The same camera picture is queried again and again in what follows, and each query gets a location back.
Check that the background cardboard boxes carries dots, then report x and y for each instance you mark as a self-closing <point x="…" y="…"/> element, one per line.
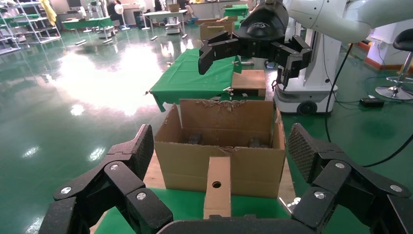
<point x="213" y="30"/>

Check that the black bar stool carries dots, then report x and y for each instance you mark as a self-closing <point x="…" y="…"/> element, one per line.
<point x="405" y="40"/>

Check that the metal shelf rack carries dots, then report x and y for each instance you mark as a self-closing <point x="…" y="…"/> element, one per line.
<point x="48" y="39"/>

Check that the white cart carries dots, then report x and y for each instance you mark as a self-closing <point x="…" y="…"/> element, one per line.
<point x="173" y="29"/>

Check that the yellow cloth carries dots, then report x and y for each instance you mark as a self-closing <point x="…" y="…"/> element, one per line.
<point x="48" y="11"/>

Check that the white background table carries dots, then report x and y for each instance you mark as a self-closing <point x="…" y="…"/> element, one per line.
<point x="164" y="13"/>

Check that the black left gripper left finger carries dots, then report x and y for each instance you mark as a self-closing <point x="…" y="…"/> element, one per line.
<point x="124" y="176"/>

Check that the small cardboard box with hole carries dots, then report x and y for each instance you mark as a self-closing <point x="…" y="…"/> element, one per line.
<point x="217" y="200"/>

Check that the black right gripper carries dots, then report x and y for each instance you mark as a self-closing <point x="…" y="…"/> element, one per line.
<point x="261" y="29"/>

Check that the green tablecloth on neighbouring table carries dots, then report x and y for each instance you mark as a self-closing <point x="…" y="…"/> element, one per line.
<point x="187" y="74"/>

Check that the person in dark clothes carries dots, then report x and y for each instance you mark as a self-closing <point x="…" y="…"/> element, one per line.
<point x="113" y="11"/>

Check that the large open cardboard carton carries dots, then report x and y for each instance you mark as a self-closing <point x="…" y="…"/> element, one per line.
<point x="251" y="171"/>

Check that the black power adapter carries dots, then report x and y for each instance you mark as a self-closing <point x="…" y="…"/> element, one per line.
<point x="371" y="102"/>

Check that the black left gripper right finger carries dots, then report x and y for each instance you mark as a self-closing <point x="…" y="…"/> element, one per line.
<point x="335" y="174"/>

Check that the green covered background table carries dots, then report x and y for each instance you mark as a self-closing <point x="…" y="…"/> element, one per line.
<point x="87" y="23"/>
<point x="237" y="11"/>

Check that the black foam insert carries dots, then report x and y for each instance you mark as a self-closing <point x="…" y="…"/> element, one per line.
<point x="195" y="139"/>
<point x="256" y="142"/>

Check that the plywood board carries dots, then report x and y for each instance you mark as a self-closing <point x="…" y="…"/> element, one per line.
<point x="248" y="82"/>

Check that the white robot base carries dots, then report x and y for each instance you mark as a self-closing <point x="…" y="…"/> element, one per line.
<point x="309" y="93"/>

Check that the white standing fan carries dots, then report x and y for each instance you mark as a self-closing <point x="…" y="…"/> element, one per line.
<point x="119" y="9"/>

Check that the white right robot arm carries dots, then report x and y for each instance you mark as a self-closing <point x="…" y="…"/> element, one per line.
<point x="329" y="16"/>

